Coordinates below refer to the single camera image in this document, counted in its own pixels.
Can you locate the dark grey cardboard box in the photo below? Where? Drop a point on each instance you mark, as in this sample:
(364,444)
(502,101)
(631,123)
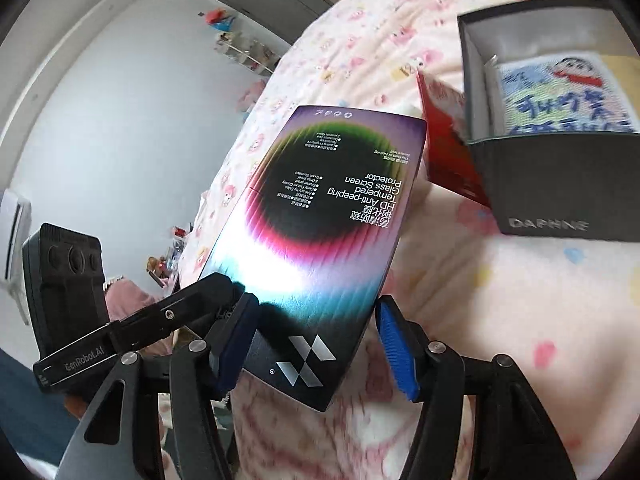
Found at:
(550,185)

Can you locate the pink cartoon printed blanket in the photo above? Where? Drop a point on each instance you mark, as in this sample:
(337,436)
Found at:
(500,310)

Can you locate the yellow card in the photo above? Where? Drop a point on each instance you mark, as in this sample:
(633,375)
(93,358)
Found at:
(625,75)

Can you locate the white air conditioner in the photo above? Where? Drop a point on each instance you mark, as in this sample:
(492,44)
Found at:
(12,235)

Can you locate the cartoon printed card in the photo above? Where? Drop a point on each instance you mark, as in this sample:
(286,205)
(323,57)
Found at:
(550,95)

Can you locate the pink cloth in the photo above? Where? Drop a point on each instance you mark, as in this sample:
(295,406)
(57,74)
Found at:
(130,300)

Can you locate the white shelf rack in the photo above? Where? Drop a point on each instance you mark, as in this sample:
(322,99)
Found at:
(247,55)

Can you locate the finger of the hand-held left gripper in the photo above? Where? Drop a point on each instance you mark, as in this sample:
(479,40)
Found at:
(170,310)

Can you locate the dark blue cloth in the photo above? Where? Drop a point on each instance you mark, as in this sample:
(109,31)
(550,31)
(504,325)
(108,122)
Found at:
(30,410)

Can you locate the pink plush toy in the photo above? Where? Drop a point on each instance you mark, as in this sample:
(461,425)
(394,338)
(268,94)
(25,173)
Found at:
(250,94)

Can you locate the red cardboard box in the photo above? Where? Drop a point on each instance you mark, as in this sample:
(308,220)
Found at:
(445,140)

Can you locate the grey door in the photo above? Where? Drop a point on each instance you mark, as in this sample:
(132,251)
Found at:
(280,0)

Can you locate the colourful screen protector box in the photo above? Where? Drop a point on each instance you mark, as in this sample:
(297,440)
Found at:
(320,220)

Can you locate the red blue plush toy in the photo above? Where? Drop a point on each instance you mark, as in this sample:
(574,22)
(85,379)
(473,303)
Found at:
(220,19)

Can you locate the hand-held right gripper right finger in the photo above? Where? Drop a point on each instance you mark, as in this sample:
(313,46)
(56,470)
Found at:
(397,355)

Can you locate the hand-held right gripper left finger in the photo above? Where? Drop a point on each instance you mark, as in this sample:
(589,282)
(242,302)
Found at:
(235,350)

